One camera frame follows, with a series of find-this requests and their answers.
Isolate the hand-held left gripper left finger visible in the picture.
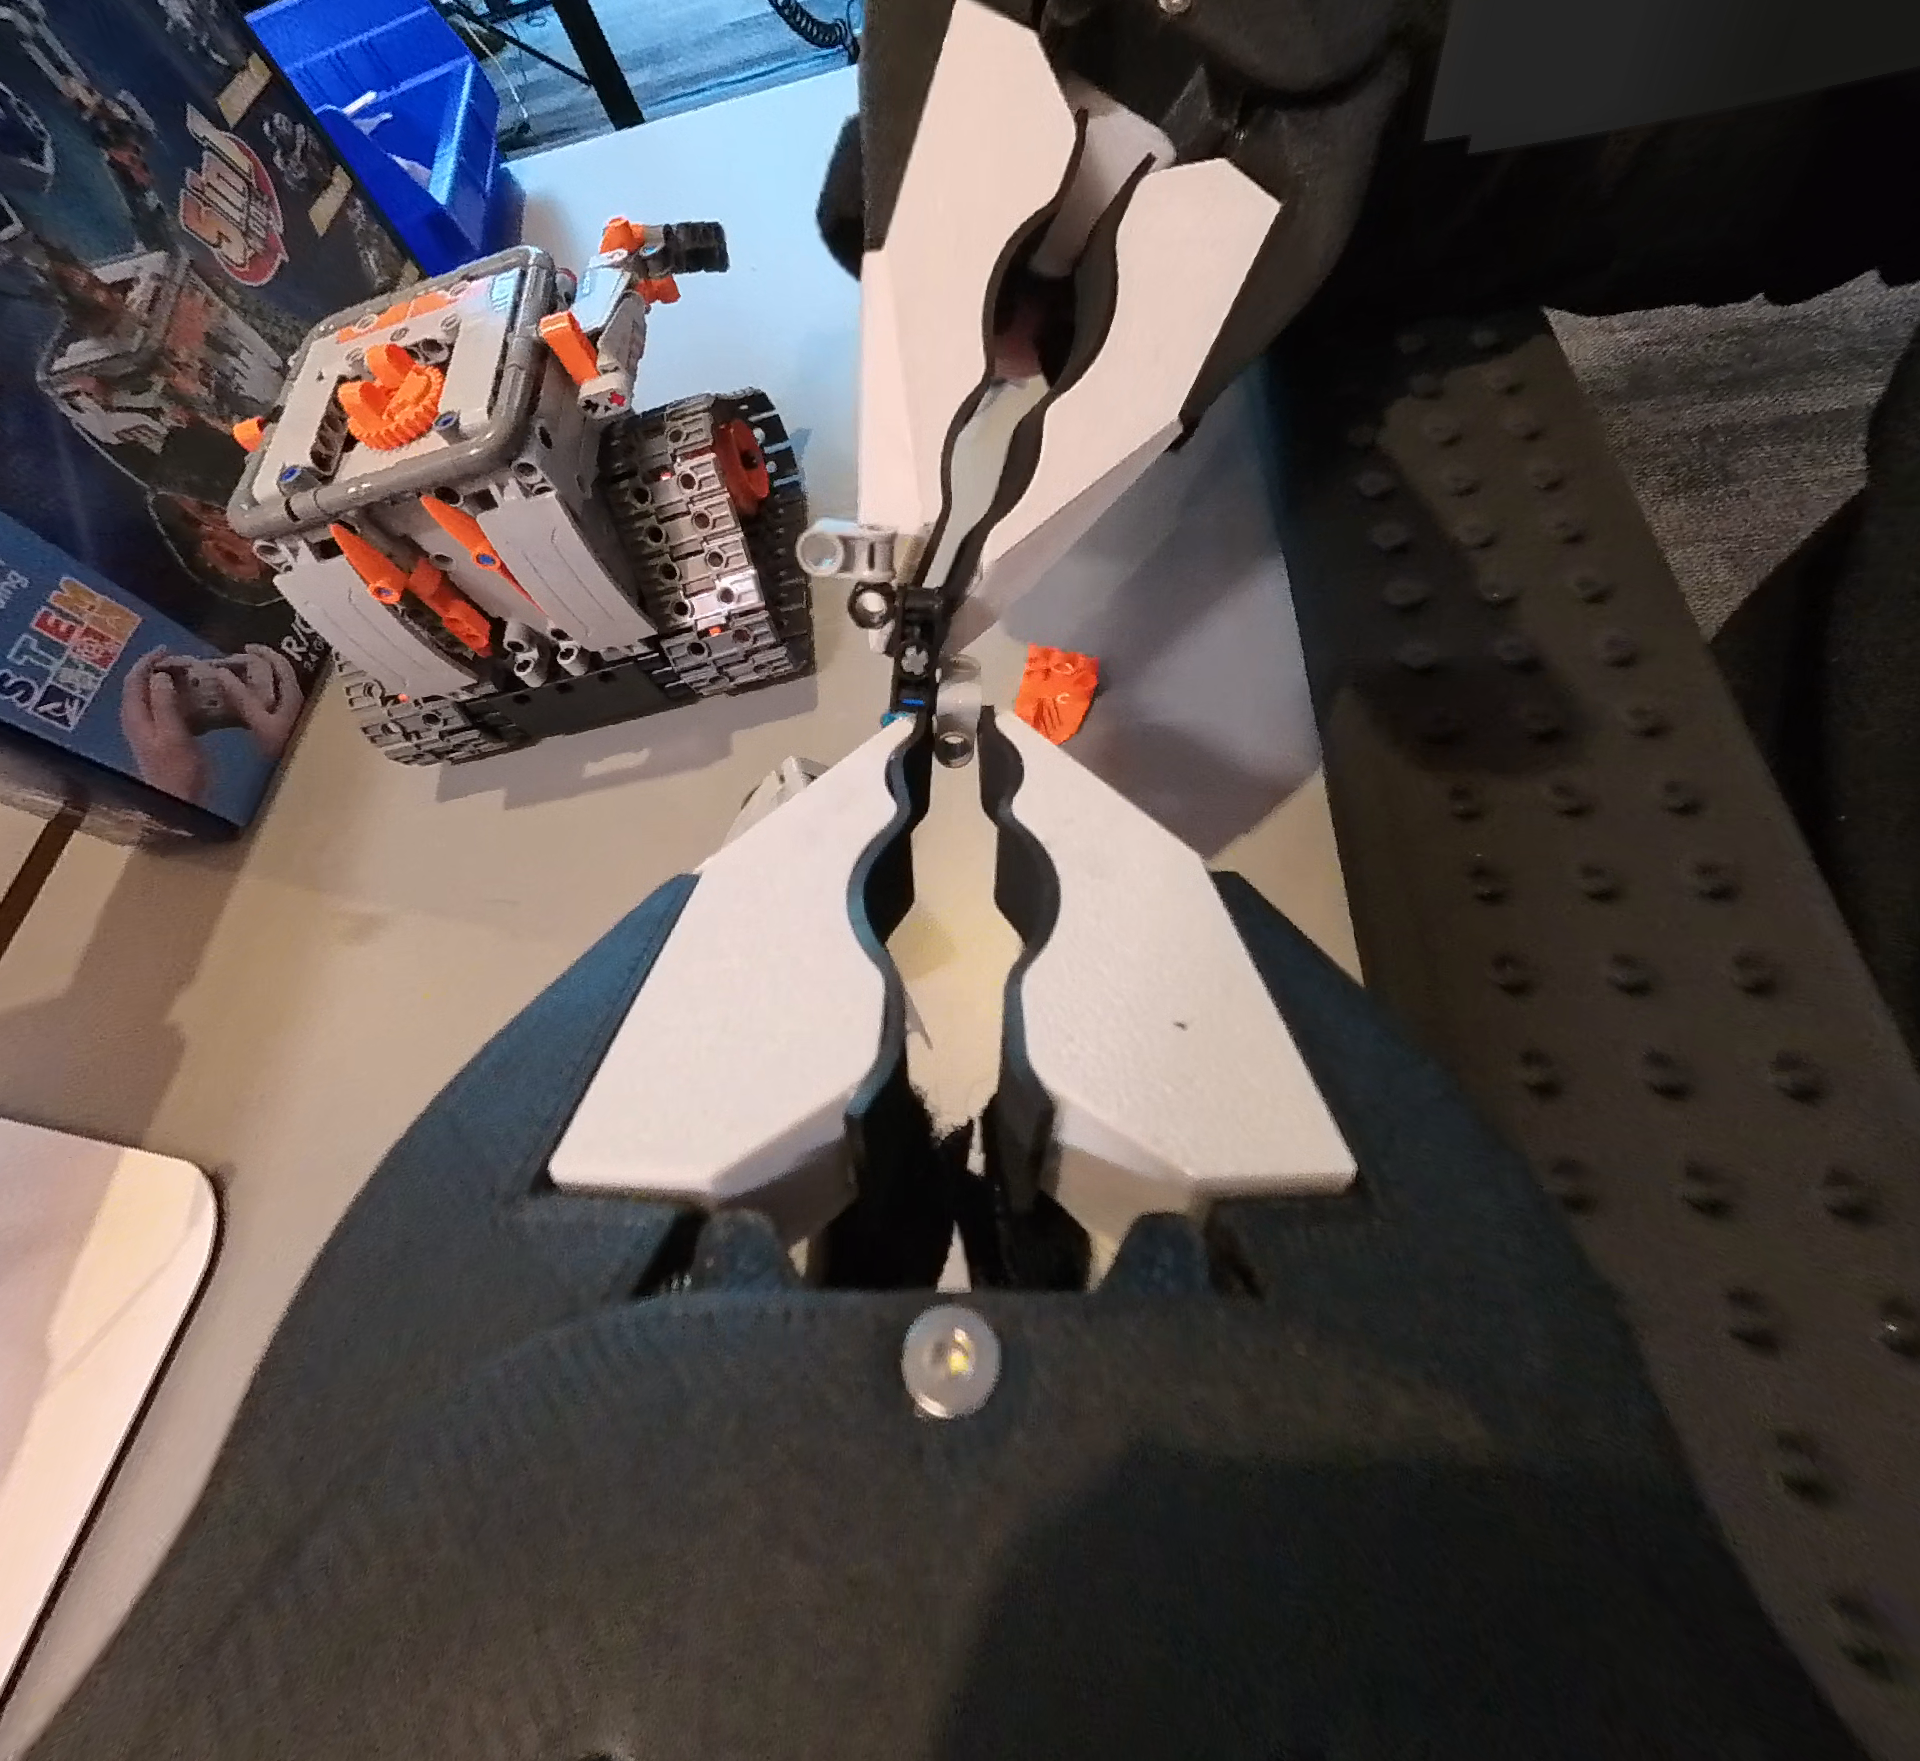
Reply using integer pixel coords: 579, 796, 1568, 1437
547, 718, 930, 1260

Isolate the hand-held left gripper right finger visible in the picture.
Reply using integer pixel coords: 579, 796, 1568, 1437
978, 708, 1361, 1270

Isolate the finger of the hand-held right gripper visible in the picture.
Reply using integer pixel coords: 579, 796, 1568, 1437
854, 0, 1089, 594
933, 159, 1286, 653

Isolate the black brick connector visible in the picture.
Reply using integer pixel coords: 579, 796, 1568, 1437
850, 582, 949, 729

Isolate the person's right forearm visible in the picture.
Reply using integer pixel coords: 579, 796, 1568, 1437
1409, 111, 1920, 311

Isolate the orange curved brick piece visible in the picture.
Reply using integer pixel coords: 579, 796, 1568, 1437
1015, 646, 1104, 743

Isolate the black perforated board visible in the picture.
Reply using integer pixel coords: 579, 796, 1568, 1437
1274, 312, 1920, 1761

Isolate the grey orange tracked toy robot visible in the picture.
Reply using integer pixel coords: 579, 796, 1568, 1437
231, 216, 819, 765

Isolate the blue storage bin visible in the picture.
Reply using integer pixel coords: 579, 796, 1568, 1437
245, 0, 527, 279

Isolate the white book stand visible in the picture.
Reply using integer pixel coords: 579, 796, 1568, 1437
0, 1115, 223, 1627

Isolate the blue robot kit box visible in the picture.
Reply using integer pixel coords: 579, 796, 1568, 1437
0, 0, 421, 839

